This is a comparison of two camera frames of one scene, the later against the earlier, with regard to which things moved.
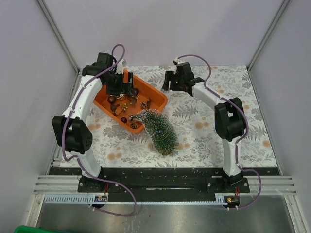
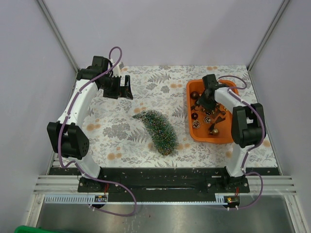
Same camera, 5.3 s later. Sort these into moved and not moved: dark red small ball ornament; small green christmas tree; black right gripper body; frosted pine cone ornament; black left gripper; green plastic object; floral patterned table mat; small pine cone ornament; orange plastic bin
Moved: frosted pine cone ornament; black right gripper body; small pine cone ornament; orange plastic bin; dark red small ball ornament
Not moved: black left gripper; small green christmas tree; floral patterned table mat; green plastic object
